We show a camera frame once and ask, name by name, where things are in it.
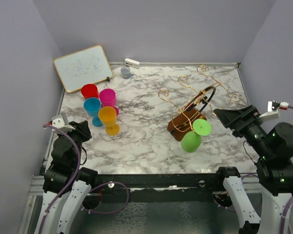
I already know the green plastic wine glass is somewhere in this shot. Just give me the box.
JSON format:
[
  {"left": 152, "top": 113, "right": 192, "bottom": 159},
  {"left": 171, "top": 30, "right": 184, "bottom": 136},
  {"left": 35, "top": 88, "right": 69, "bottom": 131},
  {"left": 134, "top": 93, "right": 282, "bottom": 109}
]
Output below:
[{"left": 181, "top": 119, "right": 211, "bottom": 153}]

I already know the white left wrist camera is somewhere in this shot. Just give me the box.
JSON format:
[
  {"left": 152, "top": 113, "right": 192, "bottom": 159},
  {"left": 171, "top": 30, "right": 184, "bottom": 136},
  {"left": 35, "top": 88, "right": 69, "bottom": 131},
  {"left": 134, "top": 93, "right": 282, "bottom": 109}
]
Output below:
[{"left": 43, "top": 113, "right": 76, "bottom": 134}]

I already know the white eraser block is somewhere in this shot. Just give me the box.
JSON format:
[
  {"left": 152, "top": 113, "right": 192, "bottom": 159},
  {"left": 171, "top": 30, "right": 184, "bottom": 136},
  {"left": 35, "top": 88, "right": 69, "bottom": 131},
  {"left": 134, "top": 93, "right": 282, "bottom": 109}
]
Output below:
[{"left": 124, "top": 58, "right": 140, "bottom": 69}]

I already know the yellow plastic wine glass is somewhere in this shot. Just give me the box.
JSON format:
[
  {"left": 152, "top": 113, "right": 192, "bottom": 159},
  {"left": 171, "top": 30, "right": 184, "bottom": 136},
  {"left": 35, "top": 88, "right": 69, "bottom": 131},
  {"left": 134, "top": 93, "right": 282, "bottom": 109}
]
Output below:
[{"left": 98, "top": 106, "right": 120, "bottom": 136}]

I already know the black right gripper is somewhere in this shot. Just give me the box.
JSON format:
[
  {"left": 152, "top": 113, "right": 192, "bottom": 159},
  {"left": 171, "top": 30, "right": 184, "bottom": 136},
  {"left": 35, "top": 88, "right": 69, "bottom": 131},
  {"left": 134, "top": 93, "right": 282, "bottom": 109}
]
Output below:
[{"left": 214, "top": 101, "right": 273, "bottom": 155}]

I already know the black metal base frame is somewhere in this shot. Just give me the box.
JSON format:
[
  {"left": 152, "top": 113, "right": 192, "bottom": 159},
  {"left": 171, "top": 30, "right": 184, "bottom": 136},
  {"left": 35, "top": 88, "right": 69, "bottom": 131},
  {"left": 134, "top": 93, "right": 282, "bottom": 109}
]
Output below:
[{"left": 40, "top": 158, "right": 274, "bottom": 204}]

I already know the blue plastic wine glass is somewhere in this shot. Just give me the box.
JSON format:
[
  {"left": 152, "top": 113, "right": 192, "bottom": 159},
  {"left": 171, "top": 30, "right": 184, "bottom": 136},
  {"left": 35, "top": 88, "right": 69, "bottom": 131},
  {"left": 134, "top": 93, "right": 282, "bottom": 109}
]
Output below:
[{"left": 84, "top": 97, "right": 103, "bottom": 127}]

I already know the red plastic wine glass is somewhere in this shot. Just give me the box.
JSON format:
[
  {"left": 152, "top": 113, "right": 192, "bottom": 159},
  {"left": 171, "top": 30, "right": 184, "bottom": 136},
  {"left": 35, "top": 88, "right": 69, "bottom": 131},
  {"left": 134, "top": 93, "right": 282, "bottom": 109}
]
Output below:
[{"left": 81, "top": 84, "right": 99, "bottom": 100}]

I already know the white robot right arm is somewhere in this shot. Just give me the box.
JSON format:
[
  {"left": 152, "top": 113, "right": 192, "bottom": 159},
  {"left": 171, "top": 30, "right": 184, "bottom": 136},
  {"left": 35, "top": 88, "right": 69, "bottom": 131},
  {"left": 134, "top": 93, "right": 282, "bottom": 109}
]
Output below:
[{"left": 214, "top": 101, "right": 293, "bottom": 234}]

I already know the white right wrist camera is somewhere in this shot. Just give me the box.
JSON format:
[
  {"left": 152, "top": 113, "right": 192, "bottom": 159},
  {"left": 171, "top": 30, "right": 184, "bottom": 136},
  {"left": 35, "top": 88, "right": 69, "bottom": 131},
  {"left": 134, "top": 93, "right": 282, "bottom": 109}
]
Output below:
[{"left": 260, "top": 100, "right": 289, "bottom": 122}]

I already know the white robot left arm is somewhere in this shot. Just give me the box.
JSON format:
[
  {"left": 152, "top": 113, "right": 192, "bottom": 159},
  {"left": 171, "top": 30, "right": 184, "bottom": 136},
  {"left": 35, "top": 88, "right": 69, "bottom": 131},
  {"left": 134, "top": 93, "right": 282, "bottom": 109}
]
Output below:
[{"left": 35, "top": 119, "right": 98, "bottom": 234}]

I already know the copper wire glass rack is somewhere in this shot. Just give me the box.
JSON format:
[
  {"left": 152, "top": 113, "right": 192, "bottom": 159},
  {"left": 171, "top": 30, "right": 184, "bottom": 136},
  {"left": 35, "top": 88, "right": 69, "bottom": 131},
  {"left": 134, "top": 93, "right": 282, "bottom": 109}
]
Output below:
[{"left": 158, "top": 64, "right": 241, "bottom": 142}]

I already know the magenta plastic wine glass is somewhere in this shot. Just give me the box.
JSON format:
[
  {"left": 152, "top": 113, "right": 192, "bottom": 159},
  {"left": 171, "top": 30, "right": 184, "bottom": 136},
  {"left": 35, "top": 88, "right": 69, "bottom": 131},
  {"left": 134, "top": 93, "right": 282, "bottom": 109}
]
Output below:
[{"left": 99, "top": 88, "right": 119, "bottom": 115}]

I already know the small blue glass jar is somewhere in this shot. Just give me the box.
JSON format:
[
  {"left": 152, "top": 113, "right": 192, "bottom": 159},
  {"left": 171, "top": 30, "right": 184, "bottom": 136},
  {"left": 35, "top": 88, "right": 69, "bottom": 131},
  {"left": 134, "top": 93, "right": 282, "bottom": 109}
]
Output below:
[{"left": 121, "top": 66, "right": 131, "bottom": 79}]

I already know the gold framed whiteboard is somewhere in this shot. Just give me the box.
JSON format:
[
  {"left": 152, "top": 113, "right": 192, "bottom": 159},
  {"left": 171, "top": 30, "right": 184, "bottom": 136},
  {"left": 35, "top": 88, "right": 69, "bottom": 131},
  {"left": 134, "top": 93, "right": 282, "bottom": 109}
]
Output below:
[{"left": 53, "top": 45, "right": 113, "bottom": 93}]

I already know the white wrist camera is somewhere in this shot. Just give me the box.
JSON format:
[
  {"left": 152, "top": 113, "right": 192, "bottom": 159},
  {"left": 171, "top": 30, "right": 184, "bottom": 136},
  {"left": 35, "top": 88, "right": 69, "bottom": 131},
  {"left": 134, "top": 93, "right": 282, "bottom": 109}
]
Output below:
[
  {"left": 43, "top": 113, "right": 76, "bottom": 134},
  {"left": 260, "top": 100, "right": 289, "bottom": 122}
]

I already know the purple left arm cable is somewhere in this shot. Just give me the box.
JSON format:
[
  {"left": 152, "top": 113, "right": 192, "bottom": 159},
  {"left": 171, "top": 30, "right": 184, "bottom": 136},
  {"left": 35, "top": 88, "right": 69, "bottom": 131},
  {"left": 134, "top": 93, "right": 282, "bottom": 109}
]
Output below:
[{"left": 38, "top": 123, "right": 130, "bottom": 234}]

